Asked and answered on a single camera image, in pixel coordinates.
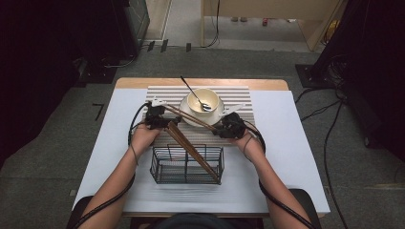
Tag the thin black wrist band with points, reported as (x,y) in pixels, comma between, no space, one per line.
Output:
(136,156)

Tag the black angled floor tape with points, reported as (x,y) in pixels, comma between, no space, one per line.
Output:
(100,109)

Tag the person's left hand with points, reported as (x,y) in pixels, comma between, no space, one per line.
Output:
(143,138)

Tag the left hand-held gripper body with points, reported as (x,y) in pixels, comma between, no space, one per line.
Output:
(156,117)

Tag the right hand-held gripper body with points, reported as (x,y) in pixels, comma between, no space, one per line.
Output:
(235,127)

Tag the person's dark shirt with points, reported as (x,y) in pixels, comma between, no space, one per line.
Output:
(197,222)

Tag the black floor tape strip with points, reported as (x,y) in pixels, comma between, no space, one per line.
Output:
(164,45)
(188,47)
(151,46)

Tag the person's right hand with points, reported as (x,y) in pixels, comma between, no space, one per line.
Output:
(251,148)

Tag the small red object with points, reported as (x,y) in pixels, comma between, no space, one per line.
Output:
(265,21)

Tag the black stand base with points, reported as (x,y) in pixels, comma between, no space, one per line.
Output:
(98,74)
(307,76)

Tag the black curtain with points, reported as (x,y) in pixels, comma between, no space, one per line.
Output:
(375,63)
(38,63)

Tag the dark equipment cabinet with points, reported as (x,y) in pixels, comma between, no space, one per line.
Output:
(137,22)

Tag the metal spoon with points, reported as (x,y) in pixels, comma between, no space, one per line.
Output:
(192,93)

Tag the brown white striped woven placemat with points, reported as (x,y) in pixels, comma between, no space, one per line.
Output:
(235,95)

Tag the brown wooden chopstick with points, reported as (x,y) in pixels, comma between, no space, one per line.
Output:
(191,115)
(177,137)
(190,118)
(181,136)
(184,136)

